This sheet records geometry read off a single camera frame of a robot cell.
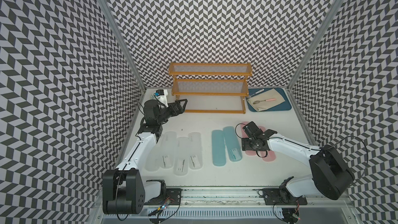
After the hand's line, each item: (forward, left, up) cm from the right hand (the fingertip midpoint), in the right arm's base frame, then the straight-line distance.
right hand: (250, 148), depth 88 cm
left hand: (+16, +38, +23) cm, 47 cm away
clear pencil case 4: (-8, +53, +1) cm, 54 cm away
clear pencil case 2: (-5, +39, 0) cm, 39 cm away
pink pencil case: (-6, +2, +9) cm, 11 cm away
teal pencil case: (0, +18, -1) cm, 18 cm away
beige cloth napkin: (+40, -23, +2) cm, 46 cm away
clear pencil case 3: (-1, +47, -1) cm, 47 cm away
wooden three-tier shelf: (+52, +19, -3) cm, 55 cm away
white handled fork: (+41, -13, +3) cm, 43 cm away
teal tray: (+29, -28, +1) cm, 40 cm away
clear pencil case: (-1, +32, -1) cm, 32 cm away
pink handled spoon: (+33, -11, +2) cm, 35 cm away
